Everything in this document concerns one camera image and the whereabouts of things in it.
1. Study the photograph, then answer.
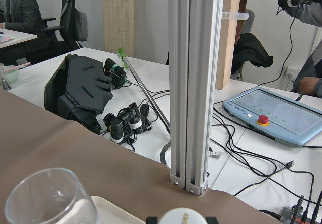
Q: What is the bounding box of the aluminium frame post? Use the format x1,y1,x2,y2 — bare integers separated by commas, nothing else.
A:
168,0,223,196

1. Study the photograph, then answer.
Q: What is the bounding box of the black office chair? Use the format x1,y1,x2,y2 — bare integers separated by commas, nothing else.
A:
40,0,88,55

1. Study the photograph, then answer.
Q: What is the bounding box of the seated person dark suit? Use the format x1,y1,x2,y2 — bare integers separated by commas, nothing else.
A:
1,0,51,65

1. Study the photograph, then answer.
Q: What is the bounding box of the cream rabbit tray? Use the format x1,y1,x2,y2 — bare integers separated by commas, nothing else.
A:
91,196,144,224

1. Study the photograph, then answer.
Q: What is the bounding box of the metal rod green tip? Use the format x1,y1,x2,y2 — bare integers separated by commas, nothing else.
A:
118,48,171,134

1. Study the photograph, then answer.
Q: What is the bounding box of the tea bottle white cap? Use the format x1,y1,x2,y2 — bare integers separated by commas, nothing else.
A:
158,207,207,224

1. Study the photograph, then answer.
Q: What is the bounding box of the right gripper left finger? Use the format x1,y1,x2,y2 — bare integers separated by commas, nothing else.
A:
146,216,158,224

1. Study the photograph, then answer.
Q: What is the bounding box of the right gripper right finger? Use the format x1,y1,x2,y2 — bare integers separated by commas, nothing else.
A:
206,217,218,224

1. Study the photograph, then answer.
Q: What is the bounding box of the blue teach pendant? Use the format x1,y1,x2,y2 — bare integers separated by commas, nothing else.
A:
222,87,321,148

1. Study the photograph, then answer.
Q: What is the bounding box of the green bowl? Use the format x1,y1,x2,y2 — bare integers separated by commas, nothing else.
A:
4,65,19,84

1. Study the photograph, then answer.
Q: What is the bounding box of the clear wine glass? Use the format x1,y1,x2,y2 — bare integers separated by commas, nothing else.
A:
4,168,98,223

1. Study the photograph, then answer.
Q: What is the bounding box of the black foam case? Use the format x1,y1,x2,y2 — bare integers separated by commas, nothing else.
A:
44,54,113,134

